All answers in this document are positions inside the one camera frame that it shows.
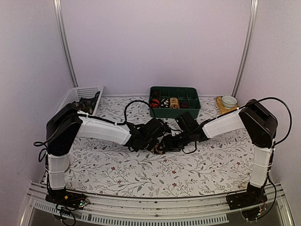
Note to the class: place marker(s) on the aluminium frame post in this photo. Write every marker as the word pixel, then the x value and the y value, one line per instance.
pixel 64 41
pixel 247 44

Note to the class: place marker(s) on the white ceramic mug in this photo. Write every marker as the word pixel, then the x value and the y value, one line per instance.
pixel 66 164

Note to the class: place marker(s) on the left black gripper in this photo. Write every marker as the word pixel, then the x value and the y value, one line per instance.
pixel 155 143

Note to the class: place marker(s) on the rolled orange black tie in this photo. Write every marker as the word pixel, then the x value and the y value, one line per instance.
pixel 155 103

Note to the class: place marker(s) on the rolled black white tie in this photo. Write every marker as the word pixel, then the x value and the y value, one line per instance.
pixel 165 103

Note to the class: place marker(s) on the rolled tan tie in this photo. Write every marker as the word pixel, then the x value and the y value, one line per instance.
pixel 174 103

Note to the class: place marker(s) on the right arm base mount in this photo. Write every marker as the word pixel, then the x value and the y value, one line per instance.
pixel 244 199

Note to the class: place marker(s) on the pale green ceramic bowl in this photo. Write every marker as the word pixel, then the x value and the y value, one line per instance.
pixel 229 101

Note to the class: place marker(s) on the front aluminium rail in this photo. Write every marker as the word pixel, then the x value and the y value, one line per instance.
pixel 212 210

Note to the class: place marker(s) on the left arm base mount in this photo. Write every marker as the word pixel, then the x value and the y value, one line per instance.
pixel 71 200

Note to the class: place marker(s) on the white plastic basket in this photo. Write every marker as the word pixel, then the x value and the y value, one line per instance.
pixel 75 94

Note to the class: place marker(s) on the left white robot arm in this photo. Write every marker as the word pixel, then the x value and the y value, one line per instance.
pixel 69 124

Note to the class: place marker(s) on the pile of dark ties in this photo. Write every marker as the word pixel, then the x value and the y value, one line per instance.
pixel 88 104

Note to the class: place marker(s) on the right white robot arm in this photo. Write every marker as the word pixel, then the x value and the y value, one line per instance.
pixel 260 124

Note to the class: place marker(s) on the rolled dark red tie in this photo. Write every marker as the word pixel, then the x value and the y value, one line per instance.
pixel 184 104

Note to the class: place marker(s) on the rolled dark brown tie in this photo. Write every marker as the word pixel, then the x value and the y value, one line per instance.
pixel 155 93

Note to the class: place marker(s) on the green divided organizer box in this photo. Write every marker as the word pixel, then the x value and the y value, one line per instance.
pixel 188 94

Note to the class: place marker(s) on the bamboo coaster mat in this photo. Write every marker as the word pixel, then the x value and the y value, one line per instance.
pixel 222 108

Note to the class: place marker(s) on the left aluminium frame post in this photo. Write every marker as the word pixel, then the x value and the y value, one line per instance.
pixel 64 41

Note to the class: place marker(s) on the right aluminium frame post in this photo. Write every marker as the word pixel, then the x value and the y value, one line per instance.
pixel 247 44

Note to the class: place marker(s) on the flamingo patterned tie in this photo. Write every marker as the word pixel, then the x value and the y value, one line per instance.
pixel 158 149

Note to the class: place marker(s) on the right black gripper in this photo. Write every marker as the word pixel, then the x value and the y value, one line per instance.
pixel 170 145

